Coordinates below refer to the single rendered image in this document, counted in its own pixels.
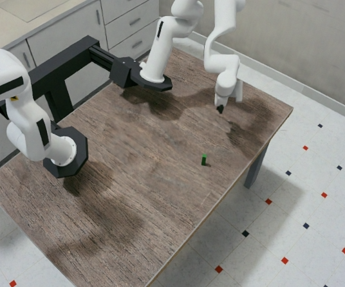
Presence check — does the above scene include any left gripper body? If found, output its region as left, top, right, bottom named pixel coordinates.
left=215, top=95, right=228, bottom=107

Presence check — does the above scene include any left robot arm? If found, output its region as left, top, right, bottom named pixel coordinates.
left=140, top=0, right=246, bottom=103

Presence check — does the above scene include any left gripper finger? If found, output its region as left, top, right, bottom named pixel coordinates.
left=216, top=105, right=224, bottom=114

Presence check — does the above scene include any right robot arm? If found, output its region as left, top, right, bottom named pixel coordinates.
left=0, top=49, right=77, bottom=167

